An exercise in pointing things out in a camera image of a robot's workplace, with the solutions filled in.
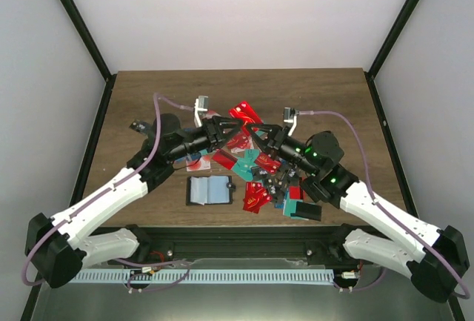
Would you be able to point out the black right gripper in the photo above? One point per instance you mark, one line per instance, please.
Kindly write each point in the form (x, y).
(275, 139)

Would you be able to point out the black VIP card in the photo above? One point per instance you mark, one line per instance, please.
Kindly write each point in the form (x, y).
(140, 126)

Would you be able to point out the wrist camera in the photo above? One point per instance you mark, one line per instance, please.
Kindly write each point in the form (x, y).
(200, 109)
(290, 116)

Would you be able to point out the black box on cards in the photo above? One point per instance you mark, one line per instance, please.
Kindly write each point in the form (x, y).
(307, 211)

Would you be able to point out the black frame post left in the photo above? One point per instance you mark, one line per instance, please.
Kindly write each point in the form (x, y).
(87, 38)

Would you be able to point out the black frame post right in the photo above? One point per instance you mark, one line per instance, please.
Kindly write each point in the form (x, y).
(395, 31)

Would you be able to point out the red vip card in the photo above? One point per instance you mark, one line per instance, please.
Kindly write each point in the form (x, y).
(246, 113)
(256, 196)

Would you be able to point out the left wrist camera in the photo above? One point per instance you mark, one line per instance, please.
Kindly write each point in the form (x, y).
(200, 109)

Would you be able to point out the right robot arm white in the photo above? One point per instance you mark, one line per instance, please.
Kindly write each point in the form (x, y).
(434, 259)

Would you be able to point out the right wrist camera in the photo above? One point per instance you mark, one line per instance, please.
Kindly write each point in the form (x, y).
(290, 116)

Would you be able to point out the black leather card holder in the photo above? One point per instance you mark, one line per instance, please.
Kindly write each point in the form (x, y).
(209, 190)

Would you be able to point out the black frame post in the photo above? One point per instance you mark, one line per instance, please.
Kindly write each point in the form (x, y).
(395, 31)
(87, 38)

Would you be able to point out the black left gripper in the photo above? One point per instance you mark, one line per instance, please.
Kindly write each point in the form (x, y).
(215, 133)

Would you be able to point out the red VIP card bottom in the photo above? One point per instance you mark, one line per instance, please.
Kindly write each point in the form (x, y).
(256, 196)

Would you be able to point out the black front rail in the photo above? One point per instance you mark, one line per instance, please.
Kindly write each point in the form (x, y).
(314, 245)

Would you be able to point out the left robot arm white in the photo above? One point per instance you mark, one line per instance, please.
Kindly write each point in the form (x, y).
(64, 244)

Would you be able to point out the white card red circle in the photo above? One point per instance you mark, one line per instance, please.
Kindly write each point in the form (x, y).
(201, 164)

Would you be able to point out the light blue slotted cable duct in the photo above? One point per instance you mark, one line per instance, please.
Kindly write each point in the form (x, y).
(208, 276)

